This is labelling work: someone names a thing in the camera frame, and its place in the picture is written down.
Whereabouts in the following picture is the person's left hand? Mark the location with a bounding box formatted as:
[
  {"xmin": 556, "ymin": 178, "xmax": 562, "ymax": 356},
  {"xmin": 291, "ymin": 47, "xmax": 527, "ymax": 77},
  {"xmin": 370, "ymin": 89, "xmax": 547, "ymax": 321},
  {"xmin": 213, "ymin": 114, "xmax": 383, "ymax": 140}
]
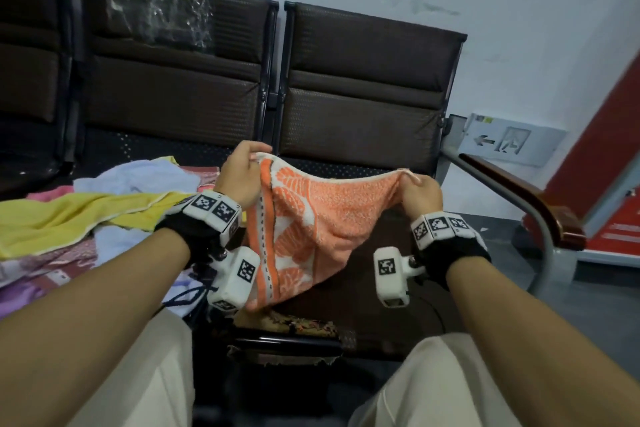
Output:
[{"xmin": 215, "ymin": 140, "xmax": 274, "ymax": 210}]

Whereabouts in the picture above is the person's right hand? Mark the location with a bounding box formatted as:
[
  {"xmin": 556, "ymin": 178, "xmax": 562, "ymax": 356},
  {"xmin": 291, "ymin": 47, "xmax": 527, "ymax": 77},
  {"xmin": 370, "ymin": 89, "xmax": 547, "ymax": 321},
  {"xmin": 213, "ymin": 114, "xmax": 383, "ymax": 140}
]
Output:
[{"xmin": 399, "ymin": 170, "xmax": 444, "ymax": 223}]

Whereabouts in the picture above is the orange patterned towel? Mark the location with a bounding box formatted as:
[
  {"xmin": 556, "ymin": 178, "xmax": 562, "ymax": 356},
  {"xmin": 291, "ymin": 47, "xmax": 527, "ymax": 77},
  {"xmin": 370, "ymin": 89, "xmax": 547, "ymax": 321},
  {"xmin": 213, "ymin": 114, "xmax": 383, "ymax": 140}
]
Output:
[{"xmin": 244, "ymin": 153, "xmax": 422, "ymax": 312}]

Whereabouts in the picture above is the person's left forearm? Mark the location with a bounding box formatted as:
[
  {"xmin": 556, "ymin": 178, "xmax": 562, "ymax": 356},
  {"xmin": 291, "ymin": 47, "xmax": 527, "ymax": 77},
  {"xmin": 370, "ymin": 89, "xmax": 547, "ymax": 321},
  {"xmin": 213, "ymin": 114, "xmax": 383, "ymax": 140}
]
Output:
[{"xmin": 0, "ymin": 227, "xmax": 194, "ymax": 427}]

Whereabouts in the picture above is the person's right forearm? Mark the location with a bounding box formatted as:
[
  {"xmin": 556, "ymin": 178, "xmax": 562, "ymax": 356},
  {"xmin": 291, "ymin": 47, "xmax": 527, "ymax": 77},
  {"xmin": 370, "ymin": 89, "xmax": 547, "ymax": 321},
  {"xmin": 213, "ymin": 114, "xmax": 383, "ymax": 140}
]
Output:
[{"xmin": 444, "ymin": 256, "xmax": 640, "ymax": 427}]

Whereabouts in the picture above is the brown bench seat with plastic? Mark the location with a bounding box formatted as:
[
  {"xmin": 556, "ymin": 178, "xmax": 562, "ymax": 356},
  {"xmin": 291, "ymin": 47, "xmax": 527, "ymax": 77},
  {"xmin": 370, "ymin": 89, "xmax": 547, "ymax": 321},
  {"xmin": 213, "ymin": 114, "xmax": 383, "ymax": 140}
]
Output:
[{"xmin": 74, "ymin": 0, "xmax": 280, "ymax": 177}]

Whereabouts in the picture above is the light blue towel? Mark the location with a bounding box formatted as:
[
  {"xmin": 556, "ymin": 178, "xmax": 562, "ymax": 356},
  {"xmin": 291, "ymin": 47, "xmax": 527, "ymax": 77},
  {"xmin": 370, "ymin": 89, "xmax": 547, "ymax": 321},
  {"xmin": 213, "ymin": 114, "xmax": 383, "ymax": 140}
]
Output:
[{"xmin": 73, "ymin": 158, "xmax": 202, "ymax": 195}]

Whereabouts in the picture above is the brown wooden armrest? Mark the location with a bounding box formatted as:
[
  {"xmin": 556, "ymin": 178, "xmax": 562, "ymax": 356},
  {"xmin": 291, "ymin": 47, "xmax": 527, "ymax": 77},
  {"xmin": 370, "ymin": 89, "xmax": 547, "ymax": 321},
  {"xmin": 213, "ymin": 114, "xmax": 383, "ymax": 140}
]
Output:
[{"xmin": 459, "ymin": 153, "xmax": 587, "ymax": 251}]

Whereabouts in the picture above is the clear plastic wrap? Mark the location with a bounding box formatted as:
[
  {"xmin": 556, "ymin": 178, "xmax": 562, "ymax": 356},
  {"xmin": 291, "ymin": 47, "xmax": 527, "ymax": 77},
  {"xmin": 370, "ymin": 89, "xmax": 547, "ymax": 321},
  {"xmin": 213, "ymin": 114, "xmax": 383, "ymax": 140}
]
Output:
[{"xmin": 104, "ymin": 0, "xmax": 217, "ymax": 53}]

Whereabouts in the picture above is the white cloth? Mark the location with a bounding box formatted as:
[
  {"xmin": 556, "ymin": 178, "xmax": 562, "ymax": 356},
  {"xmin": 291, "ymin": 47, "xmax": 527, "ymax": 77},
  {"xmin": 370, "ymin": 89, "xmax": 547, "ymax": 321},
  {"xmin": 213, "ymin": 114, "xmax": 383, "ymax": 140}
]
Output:
[{"xmin": 91, "ymin": 225, "xmax": 153, "ymax": 268}]

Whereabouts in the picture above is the brown patterned cloth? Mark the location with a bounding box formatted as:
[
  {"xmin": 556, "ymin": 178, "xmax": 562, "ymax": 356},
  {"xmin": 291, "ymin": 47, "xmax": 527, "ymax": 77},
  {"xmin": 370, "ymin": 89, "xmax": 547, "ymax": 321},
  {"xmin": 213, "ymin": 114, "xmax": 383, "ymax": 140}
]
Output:
[{"xmin": 234, "ymin": 309, "xmax": 342, "ymax": 341}]

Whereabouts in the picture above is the red panel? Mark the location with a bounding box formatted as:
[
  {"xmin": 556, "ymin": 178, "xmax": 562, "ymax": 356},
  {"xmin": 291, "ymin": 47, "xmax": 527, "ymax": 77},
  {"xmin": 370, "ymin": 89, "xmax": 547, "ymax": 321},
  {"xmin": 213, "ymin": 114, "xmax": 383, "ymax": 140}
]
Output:
[{"xmin": 521, "ymin": 48, "xmax": 640, "ymax": 268}]

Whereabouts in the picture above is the yellow towel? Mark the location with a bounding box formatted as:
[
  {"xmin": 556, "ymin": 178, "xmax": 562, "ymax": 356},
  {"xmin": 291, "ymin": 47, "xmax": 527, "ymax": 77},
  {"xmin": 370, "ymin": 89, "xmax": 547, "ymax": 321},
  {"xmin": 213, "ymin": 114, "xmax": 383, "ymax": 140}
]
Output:
[{"xmin": 0, "ymin": 190, "xmax": 195, "ymax": 261}]

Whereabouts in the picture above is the person's right leg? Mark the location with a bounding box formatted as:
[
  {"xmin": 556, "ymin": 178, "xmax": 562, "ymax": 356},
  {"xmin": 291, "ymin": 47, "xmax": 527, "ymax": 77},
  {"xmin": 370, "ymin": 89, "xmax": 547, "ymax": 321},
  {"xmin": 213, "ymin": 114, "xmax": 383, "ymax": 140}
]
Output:
[{"xmin": 347, "ymin": 332, "xmax": 525, "ymax": 427}]

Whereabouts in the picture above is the person's leg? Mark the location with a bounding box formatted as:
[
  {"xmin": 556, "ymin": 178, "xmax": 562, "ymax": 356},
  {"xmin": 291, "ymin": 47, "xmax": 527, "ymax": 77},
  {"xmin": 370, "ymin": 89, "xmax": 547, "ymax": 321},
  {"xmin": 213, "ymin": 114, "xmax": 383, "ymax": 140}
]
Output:
[
  {"xmin": 69, "ymin": 309, "xmax": 197, "ymax": 427},
  {"xmin": 347, "ymin": 332, "xmax": 525, "ymax": 427}
]

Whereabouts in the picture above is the pink towel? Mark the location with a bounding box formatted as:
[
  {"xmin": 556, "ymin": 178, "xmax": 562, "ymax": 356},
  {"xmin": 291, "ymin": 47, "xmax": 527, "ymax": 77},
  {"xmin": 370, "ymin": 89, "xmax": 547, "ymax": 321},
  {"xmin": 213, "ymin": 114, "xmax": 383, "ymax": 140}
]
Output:
[{"xmin": 26, "ymin": 184, "xmax": 77, "ymax": 202}]

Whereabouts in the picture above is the purple patterned cloth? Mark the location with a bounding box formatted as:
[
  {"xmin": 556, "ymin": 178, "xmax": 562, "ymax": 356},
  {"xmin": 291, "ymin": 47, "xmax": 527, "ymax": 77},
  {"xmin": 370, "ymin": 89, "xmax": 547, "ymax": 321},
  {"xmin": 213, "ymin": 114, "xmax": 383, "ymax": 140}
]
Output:
[{"xmin": 0, "ymin": 237, "xmax": 103, "ymax": 320}]

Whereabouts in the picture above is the person's left leg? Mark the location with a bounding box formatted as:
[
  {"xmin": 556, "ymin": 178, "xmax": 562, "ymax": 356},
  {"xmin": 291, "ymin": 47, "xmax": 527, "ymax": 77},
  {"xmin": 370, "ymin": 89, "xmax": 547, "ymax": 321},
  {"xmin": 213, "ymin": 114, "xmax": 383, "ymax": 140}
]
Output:
[{"xmin": 69, "ymin": 309, "xmax": 197, "ymax": 427}]

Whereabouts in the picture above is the black wrist strap with markers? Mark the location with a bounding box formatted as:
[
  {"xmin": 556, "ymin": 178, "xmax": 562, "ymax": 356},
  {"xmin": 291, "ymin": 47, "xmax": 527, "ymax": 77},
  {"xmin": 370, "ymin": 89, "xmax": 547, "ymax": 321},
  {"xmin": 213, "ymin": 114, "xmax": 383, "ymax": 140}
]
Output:
[
  {"xmin": 410, "ymin": 211, "xmax": 493, "ymax": 291},
  {"xmin": 154, "ymin": 190, "xmax": 244, "ymax": 268}
]

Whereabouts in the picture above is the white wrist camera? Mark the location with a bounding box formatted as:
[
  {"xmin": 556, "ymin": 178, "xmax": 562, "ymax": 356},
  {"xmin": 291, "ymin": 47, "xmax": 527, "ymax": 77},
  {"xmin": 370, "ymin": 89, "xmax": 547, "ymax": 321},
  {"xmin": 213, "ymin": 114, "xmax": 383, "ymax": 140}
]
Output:
[
  {"xmin": 207, "ymin": 247, "xmax": 262, "ymax": 313},
  {"xmin": 373, "ymin": 247, "xmax": 427, "ymax": 309}
]

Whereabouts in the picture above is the grey wall sign with arrow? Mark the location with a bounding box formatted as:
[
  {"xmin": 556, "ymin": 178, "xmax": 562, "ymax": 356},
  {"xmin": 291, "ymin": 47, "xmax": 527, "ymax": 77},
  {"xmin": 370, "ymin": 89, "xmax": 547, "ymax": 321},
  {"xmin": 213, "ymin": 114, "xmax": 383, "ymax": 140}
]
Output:
[{"xmin": 457, "ymin": 112, "xmax": 569, "ymax": 167}]

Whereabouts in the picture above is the grey metal bench frame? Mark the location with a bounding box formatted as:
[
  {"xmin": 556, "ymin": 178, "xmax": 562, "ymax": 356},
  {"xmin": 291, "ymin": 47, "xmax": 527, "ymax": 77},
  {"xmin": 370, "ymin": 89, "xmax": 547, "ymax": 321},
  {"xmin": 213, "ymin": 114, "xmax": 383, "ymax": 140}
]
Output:
[{"xmin": 439, "ymin": 114, "xmax": 568, "ymax": 298}]

